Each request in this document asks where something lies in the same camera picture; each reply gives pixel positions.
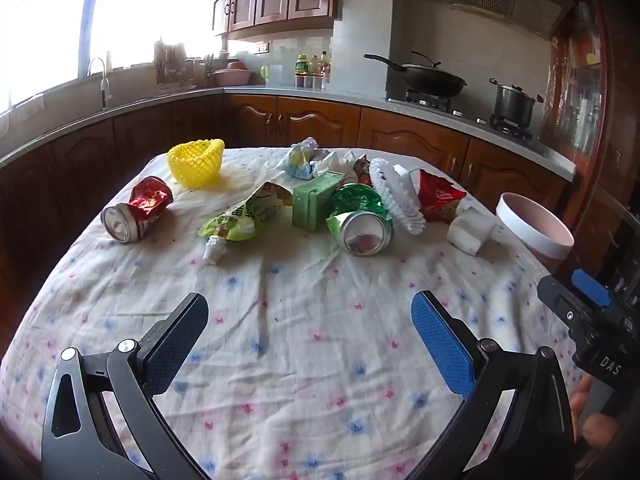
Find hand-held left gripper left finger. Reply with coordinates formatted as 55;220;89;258
41;292;210;480

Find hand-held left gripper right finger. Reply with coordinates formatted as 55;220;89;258
404;290;576;480

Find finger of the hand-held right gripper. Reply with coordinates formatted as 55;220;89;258
537;275;601;332
571;268;615;309

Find pink bin with white rim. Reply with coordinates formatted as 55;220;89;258
495;192;576;273

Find green drink carton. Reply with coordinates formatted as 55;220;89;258
291;172;347;233

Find person's right hand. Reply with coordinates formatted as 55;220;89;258
571;375;623;447

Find white tissue block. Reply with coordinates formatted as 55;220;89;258
446;206;496;256

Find white floral tablecloth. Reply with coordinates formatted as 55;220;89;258
0;146;588;480

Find crushed green can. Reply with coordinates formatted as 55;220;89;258
326;183;396;257

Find crushed red can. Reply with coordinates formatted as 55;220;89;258
101;176;174;244

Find green spouted snack pouch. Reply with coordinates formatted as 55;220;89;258
197;181;293;266

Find large red snack bag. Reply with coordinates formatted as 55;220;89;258
417;169;468;224

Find white foam fruit net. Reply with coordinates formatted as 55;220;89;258
369;157;427;236

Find yellow foam fruit net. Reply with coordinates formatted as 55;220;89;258
166;138;226;190

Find steel cooking pot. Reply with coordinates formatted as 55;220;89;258
489;78;545;128

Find wooden glass door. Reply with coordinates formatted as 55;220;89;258
545;10;640;261

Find crumpled white plastic wrapper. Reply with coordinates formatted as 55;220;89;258
312;149;358;183

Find crumpled blue yellow wrapper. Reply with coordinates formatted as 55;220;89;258
276;137;321;181

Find gas stove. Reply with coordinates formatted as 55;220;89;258
387;87;536;143

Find black wok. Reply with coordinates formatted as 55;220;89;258
364;51;468;98

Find wooden lower cabinets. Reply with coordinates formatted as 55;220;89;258
0;92;568;311

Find metal kitchen faucet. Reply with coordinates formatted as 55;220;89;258
87;57;111;111

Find pink basin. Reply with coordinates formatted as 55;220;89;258
210;62;253;87

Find dish rack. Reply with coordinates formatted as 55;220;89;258
152;40;198;93

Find grey kitchen countertop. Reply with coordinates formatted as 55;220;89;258
0;85;578;181

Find kitchen window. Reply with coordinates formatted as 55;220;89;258
0;0;221;111

